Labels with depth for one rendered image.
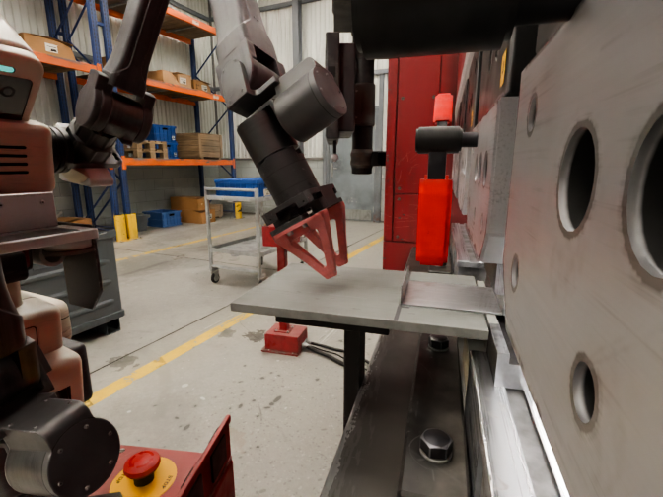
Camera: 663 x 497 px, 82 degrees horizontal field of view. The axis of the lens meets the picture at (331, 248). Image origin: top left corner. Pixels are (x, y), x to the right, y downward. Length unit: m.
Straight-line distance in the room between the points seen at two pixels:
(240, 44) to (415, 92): 0.86
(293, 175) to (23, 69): 0.48
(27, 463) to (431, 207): 0.36
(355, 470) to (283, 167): 0.31
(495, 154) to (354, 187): 7.75
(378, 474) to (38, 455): 0.27
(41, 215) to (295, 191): 0.50
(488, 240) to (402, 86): 1.14
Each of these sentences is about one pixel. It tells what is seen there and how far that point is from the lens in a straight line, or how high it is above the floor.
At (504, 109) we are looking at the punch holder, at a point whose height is 1.17.
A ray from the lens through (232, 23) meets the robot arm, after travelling 0.56.
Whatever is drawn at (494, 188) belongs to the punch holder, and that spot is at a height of 1.14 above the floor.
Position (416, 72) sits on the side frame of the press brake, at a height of 1.43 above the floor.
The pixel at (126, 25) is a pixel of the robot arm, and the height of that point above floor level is 1.38.
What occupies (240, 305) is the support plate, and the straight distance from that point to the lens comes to 0.43.
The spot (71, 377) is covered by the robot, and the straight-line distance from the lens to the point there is 0.89.
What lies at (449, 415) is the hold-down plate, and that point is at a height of 0.91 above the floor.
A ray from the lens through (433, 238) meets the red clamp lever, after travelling 0.28.
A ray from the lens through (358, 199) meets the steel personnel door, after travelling 7.91.
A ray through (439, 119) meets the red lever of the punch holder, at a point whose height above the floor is 1.20.
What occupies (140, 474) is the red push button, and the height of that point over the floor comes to 0.80.
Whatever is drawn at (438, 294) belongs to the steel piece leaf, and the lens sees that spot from 0.45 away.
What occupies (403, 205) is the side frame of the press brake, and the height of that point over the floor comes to 1.01.
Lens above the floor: 1.15
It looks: 12 degrees down
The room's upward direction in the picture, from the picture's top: straight up
